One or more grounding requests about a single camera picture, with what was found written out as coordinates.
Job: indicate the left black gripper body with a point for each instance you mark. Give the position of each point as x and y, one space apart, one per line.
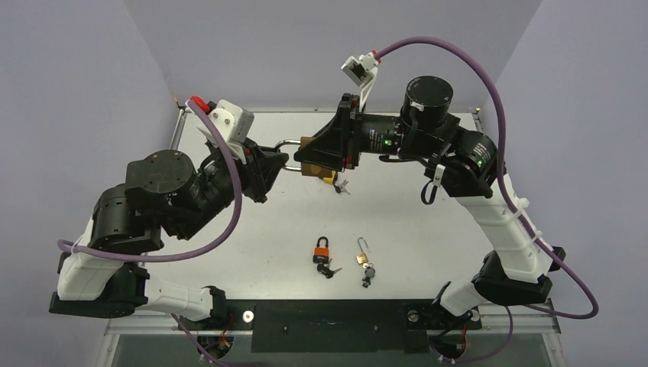
249 175

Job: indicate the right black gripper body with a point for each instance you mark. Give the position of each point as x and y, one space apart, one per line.
348 134

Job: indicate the large brass padlock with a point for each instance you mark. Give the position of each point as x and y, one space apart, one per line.
305 152

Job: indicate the yellow padlock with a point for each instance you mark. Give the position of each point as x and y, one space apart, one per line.
338 184

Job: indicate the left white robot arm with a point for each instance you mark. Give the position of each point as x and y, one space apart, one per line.
164 193

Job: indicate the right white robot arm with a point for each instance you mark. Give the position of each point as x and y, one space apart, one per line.
463 163

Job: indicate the orange black padlock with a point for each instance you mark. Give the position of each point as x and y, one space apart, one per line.
321 251

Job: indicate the small brass padlock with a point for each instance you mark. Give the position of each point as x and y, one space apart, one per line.
362 257

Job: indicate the black keys of orange padlock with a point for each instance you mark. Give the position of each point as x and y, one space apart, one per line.
325 269

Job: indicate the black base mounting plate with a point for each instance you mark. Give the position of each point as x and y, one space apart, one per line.
339 325

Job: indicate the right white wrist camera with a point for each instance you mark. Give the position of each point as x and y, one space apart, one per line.
362 71

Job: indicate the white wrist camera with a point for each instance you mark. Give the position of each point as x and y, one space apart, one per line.
362 71
233 123

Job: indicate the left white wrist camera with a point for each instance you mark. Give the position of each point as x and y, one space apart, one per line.
233 123

